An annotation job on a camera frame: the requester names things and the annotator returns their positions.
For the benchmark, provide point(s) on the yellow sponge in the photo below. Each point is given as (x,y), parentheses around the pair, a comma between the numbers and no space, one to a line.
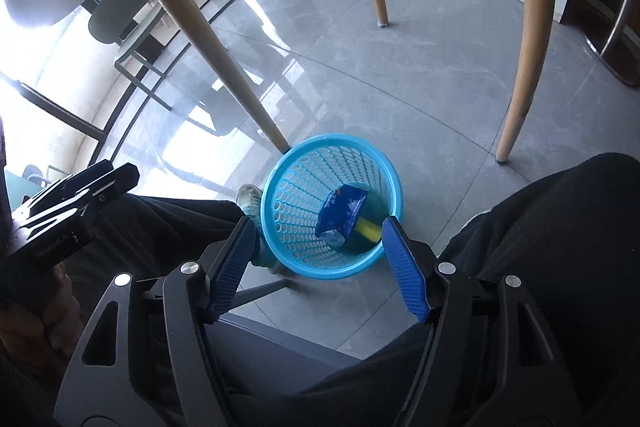
(367,229)

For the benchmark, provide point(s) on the light teal sneaker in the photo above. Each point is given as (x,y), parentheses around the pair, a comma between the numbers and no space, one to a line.
(249,199)

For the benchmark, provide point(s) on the blue snack packet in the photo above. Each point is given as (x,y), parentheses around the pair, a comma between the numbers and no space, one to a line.
(340,212)

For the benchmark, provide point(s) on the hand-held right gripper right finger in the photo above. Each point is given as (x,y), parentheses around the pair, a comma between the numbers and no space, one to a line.
(405,267)

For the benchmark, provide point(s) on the dark dining chair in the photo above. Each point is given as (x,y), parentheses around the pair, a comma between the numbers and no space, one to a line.
(120,17)

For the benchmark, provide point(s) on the person's left leg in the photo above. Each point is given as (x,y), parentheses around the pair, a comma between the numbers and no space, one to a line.
(150,227)

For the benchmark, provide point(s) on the chrome curved bar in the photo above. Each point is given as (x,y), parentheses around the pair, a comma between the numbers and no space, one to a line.
(617,27)

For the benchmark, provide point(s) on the person's left hand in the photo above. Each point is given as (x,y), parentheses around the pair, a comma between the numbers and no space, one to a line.
(55,307)

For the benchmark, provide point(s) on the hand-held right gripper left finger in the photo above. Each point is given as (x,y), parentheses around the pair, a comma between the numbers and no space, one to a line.
(232,264)

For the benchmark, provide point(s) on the blue plastic mesh basket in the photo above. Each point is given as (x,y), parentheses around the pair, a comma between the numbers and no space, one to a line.
(290,207)

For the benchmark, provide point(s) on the black metal frame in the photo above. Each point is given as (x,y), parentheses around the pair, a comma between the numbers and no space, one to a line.
(60,112)

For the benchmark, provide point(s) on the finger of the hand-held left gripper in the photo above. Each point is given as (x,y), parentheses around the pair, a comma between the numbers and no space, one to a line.
(100,189)
(80,177)

